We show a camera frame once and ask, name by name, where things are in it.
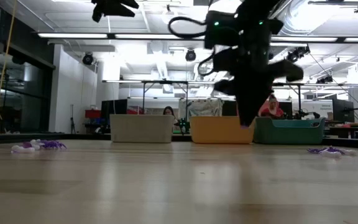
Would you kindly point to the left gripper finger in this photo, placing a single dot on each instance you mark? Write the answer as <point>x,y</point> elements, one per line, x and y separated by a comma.
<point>121,12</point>
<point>123,3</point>

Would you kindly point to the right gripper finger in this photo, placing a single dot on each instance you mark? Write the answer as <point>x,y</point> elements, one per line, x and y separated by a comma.
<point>245,109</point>
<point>258,104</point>

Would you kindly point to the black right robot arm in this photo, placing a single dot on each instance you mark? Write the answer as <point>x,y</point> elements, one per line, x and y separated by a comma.
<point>253,18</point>

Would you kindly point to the small black robot arm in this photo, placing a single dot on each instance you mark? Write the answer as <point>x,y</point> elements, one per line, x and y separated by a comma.
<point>306,115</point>

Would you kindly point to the small green robot arm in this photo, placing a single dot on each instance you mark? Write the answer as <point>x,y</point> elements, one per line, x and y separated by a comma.
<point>182,126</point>

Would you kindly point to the person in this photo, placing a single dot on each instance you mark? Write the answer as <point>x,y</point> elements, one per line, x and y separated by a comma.
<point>273,110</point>
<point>168,111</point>

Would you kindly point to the orange plastic bin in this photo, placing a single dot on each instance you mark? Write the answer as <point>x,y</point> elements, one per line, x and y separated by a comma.
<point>219,130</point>

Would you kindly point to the teal plastic bin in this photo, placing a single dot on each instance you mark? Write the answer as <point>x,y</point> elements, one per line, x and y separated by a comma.
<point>287,133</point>

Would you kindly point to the patterned hanging cloth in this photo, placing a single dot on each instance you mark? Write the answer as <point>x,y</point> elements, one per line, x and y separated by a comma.
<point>202,108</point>

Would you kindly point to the black spotlight cluster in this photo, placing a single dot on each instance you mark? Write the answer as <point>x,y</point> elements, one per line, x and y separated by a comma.
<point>294,56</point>
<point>325,80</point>

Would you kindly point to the black ceiling spotlight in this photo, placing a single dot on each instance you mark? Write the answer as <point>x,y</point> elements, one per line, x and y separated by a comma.
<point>190,56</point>
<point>88,59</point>

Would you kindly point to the white sign board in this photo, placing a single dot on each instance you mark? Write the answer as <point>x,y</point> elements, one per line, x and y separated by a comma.
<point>322,107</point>

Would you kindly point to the black monitor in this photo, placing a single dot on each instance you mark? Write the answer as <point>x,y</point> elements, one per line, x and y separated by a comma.
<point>113,109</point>
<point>342,110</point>

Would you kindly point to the red box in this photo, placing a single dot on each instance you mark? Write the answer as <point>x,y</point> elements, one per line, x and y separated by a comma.
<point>92,114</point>

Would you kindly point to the white plastic bin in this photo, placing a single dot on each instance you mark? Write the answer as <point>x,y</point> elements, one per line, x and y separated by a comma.
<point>141,129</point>

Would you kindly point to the black ceiling track fixture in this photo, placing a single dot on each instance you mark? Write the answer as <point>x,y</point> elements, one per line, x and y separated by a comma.
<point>334,2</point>

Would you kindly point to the black tripod stand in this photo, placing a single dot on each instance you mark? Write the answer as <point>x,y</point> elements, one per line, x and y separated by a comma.
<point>72,121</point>

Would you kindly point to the silver ventilation duct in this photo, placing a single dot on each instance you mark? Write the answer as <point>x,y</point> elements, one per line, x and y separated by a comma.
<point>297,21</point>

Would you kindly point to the black background table frame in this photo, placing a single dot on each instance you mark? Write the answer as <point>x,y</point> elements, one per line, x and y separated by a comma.
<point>166,82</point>

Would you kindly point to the black aluminium table frame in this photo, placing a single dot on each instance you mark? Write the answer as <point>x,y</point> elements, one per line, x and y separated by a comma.
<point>57,137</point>

